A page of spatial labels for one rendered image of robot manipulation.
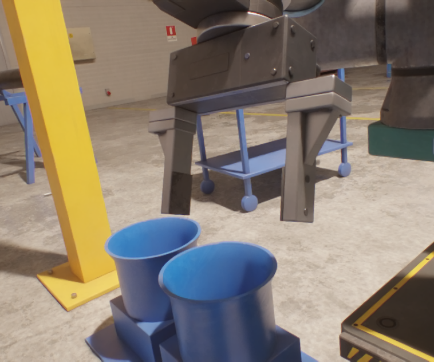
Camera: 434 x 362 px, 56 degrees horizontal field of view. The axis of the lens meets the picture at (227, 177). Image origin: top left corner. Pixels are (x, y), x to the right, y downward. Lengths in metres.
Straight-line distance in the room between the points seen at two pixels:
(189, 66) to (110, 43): 10.53
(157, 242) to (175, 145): 1.07
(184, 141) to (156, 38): 11.15
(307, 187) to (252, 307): 0.70
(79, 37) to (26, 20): 8.71
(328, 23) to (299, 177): 0.50
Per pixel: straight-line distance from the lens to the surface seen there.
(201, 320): 0.99
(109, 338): 1.54
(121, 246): 1.37
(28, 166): 3.96
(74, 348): 1.57
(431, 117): 0.75
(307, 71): 0.34
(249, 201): 2.34
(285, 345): 1.14
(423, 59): 0.76
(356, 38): 0.77
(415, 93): 0.77
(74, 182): 1.76
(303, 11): 0.55
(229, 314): 0.97
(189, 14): 0.36
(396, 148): 0.80
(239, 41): 0.34
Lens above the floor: 0.88
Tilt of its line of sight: 17 degrees down
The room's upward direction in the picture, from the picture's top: 7 degrees counter-clockwise
